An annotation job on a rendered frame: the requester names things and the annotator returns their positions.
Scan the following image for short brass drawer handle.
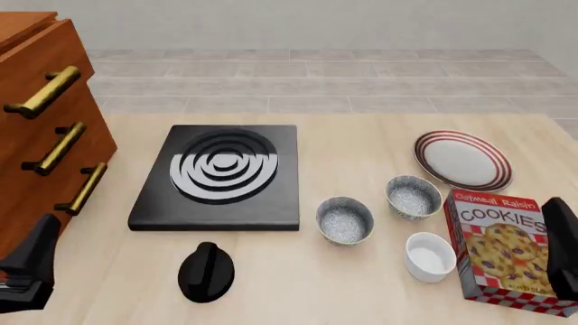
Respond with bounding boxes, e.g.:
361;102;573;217
53;162;109;217

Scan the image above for oatmeal raisin cookies box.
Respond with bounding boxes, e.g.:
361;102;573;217
443;188;578;320

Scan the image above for patterned grey bowl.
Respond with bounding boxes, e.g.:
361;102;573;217
314;195;376;248
384;173;443;222

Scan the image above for wooden drawer, mid-height front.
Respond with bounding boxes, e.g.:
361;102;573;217
0;77;108;238

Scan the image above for white plate with red rings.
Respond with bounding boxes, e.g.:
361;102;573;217
413;129;516;194

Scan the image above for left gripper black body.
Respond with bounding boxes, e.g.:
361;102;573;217
0;266;59;311

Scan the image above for flat black stove plate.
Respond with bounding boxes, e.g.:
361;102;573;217
127;124;302;233

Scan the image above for wooden cabinet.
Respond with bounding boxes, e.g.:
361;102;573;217
0;11;119;259

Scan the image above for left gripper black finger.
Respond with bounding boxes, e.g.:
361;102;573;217
0;213;62;274

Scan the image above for small white ramekin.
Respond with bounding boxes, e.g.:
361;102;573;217
404;231;459;284

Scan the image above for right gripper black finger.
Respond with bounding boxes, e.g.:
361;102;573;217
541;196;578;271

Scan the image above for long brass drawer handle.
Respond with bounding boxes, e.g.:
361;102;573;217
3;65;83;121

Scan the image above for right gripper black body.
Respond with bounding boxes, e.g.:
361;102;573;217
546;266;578;301

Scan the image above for round black stove knob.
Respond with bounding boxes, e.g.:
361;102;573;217
177;241;237;303

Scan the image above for wooden drawer, largest front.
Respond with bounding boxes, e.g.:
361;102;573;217
0;18;95;172

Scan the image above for wooden drawer, lowest front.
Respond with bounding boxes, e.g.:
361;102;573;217
17;116;119;259

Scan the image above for medium brass drawer handle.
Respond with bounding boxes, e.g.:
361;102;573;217
21;121;89;178

